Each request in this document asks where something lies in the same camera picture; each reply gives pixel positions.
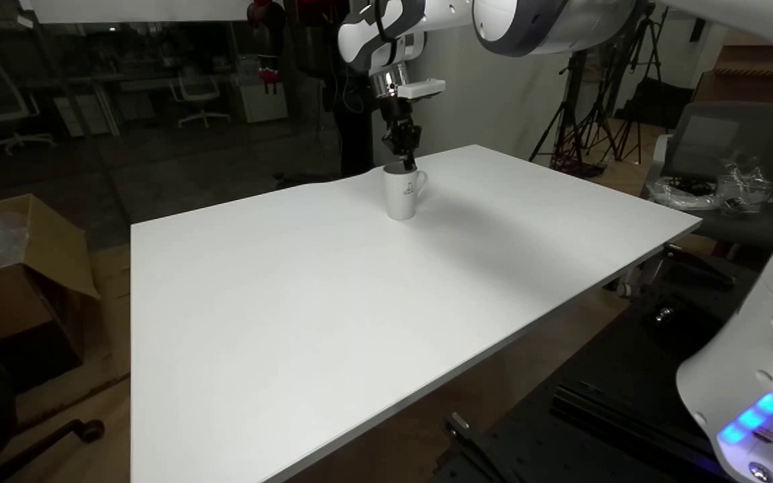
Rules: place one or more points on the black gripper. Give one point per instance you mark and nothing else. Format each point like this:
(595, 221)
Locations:
(398, 121)

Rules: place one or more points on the white ceramic mug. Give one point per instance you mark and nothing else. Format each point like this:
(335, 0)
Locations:
(404, 193)

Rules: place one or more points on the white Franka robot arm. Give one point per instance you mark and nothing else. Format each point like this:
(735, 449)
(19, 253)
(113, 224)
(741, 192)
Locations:
(565, 16)

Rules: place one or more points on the white low cabinet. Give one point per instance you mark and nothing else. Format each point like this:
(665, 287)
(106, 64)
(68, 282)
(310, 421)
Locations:
(258, 96)

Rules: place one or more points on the white swivel office chair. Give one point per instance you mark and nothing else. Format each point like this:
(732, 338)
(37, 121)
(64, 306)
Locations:
(199, 96)

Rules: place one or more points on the clear plastic bag on chair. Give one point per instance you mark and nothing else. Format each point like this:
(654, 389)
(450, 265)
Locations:
(716, 182)

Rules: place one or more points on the black office chair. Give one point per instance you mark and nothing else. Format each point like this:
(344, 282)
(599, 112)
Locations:
(725, 142)

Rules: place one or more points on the black aluminium rails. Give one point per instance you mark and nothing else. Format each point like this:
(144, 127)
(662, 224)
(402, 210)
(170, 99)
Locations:
(624, 420)

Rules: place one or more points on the closed brown cardboard box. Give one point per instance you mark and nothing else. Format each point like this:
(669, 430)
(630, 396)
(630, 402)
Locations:
(759, 75)

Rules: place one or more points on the open brown cardboard box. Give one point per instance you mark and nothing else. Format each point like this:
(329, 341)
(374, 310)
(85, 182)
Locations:
(25, 276)

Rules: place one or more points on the black rod with knob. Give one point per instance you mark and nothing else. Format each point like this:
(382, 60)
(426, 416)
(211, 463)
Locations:
(53, 444)

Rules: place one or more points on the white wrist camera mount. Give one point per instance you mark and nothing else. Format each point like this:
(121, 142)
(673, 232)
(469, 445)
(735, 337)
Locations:
(421, 86)

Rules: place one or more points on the black camera tripod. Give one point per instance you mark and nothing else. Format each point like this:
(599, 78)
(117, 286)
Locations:
(579, 111)

